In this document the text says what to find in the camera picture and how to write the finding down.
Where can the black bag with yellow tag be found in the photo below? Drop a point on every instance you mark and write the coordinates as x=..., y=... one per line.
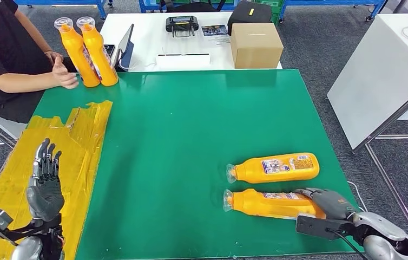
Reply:
x=248, y=16

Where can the tablet in blue case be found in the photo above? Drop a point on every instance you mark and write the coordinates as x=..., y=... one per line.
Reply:
x=127, y=46

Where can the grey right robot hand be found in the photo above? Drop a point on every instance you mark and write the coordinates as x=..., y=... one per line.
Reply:
x=333, y=204

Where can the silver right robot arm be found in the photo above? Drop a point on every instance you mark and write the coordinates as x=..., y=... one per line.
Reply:
x=379, y=233

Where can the orange detergent bottle clear cap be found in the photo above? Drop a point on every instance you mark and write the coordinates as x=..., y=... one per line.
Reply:
x=261, y=206
x=102, y=61
x=250, y=171
x=78, y=61

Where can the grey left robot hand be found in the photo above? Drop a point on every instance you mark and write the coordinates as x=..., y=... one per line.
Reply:
x=46, y=199

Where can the white side table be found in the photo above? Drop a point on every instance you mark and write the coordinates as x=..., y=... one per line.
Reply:
x=376, y=79

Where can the metal table frame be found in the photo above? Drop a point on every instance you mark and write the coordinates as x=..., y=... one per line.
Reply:
x=394, y=117

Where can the person's right hand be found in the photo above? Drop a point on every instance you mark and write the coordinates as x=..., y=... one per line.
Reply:
x=64, y=77

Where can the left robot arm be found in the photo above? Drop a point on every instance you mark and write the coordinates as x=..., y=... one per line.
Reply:
x=28, y=249

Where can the printed leaflet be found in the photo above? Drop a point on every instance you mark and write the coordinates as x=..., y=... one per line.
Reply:
x=214, y=30

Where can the blue metal rack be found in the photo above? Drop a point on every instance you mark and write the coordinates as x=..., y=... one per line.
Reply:
x=333, y=2
x=143, y=5
x=100, y=9

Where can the person's left forearm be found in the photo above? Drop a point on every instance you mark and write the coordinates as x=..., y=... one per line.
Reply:
x=32, y=32

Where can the white chair with metal leg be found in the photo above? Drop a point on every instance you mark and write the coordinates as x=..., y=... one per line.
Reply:
x=8, y=129

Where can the brown cardboard box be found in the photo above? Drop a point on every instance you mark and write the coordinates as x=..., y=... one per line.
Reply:
x=256, y=48

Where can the black remote controller with screen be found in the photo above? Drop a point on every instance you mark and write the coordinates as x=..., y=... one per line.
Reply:
x=181, y=23

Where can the white flat box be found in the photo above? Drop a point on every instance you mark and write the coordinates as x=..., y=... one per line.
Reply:
x=182, y=62

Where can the person's right forearm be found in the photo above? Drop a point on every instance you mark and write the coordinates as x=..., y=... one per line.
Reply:
x=24, y=83

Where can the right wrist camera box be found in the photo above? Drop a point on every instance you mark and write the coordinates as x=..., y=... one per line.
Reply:
x=315, y=226

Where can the yellow tape sheet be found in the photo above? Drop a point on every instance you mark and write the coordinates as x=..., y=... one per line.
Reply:
x=75, y=150

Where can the black smartphone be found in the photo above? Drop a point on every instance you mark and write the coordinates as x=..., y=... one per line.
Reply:
x=110, y=50

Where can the green work table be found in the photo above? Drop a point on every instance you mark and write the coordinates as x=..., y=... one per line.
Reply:
x=189, y=125

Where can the green plastic crate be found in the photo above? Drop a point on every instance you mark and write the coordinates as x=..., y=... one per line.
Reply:
x=277, y=16

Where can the person's left hand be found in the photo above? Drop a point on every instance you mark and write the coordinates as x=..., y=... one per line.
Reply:
x=51, y=56

